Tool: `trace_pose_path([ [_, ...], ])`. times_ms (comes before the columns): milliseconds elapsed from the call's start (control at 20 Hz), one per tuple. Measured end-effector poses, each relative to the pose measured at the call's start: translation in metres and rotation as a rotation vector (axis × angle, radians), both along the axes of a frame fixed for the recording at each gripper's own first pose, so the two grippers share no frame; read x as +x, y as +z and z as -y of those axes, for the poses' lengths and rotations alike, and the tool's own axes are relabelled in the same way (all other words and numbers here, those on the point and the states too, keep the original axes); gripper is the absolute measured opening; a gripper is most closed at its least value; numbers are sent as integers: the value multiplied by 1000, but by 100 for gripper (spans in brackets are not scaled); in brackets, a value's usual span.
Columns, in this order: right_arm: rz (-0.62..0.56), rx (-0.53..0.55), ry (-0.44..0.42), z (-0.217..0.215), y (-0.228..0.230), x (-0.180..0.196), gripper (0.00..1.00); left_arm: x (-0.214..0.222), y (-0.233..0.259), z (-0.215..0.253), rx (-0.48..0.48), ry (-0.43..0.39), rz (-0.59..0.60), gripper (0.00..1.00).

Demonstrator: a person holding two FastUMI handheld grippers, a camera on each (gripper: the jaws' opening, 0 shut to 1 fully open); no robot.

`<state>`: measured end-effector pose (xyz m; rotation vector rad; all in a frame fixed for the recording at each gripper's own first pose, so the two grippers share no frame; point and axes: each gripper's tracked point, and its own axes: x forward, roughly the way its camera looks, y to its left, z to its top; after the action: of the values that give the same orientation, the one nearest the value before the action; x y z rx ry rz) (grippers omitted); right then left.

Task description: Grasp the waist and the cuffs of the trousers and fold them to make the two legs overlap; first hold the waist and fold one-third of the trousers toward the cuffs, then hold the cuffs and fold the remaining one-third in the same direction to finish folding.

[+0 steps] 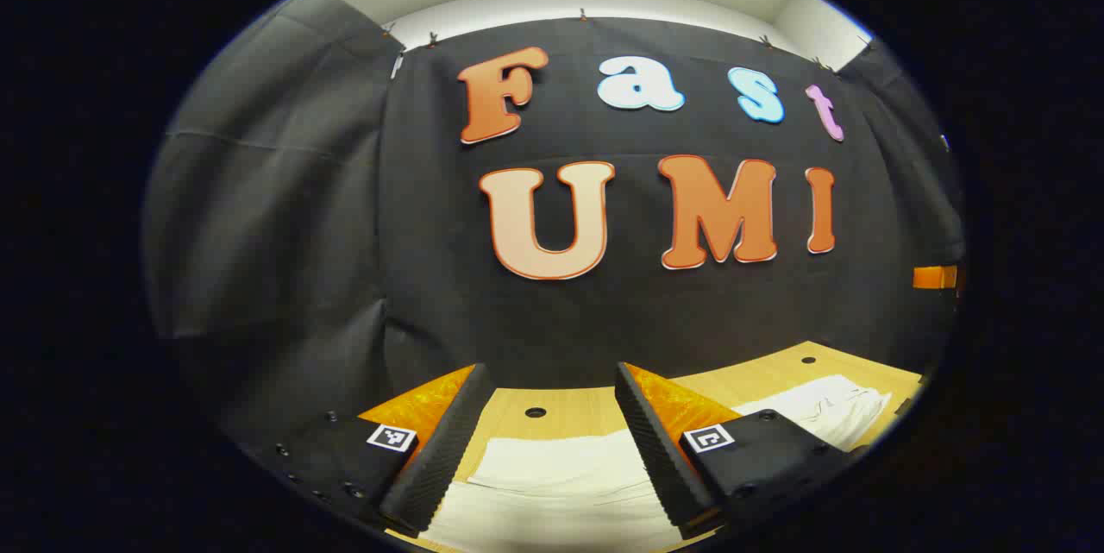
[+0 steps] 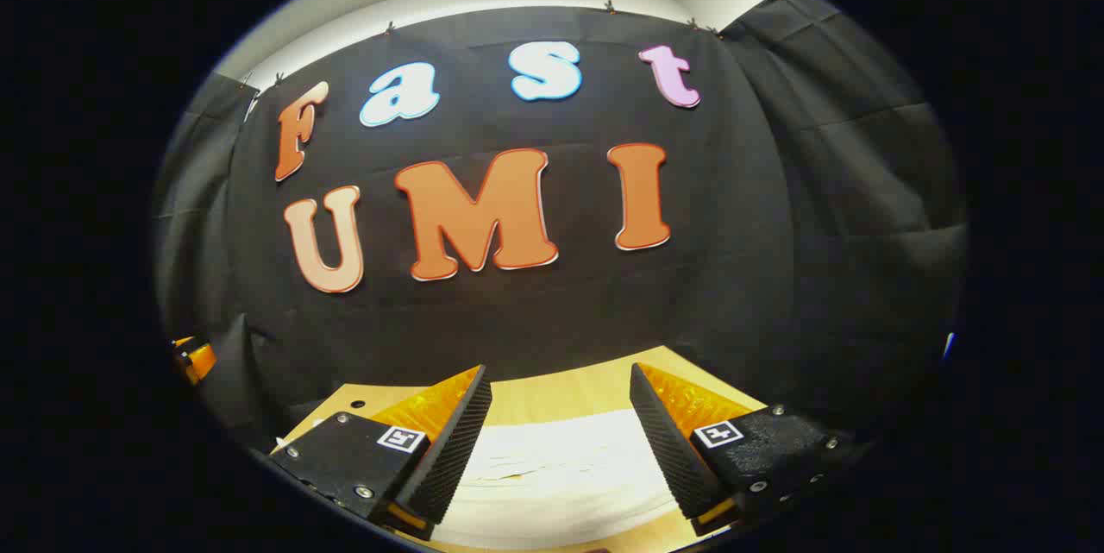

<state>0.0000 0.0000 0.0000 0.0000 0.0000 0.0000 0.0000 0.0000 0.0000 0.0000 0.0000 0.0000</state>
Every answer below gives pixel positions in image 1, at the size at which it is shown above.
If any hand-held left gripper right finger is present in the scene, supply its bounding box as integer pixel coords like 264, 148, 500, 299
614, 361, 863, 541

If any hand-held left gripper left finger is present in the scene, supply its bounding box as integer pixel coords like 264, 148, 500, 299
250, 363, 497, 537

